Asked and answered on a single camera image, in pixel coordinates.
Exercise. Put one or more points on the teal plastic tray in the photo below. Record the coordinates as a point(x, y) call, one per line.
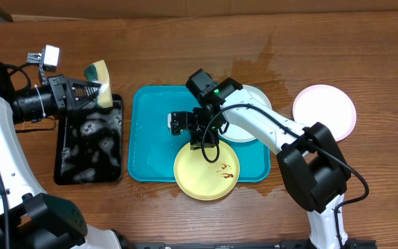
point(153, 150)

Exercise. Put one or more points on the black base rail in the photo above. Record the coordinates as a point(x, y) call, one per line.
point(285, 244)

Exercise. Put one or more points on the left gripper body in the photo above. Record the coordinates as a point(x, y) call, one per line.
point(37, 105)

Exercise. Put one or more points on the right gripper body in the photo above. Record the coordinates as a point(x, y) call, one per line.
point(215, 125)

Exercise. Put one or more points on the green yellow sponge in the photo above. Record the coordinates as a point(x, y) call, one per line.
point(97, 72)

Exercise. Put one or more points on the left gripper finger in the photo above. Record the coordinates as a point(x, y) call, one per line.
point(82, 83)
point(81, 98)

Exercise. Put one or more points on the black plastic tray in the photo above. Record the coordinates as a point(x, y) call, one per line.
point(89, 145)

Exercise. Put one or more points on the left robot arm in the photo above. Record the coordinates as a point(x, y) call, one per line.
point(29, 217)

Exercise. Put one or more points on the yellow-green plate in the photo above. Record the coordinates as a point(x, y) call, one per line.
point(206, 181)

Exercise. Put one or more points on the white plate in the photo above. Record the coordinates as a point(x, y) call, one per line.
point(328, 105)
point(237, 134)

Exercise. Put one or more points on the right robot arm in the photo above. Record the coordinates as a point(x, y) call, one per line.
point(312, 166)

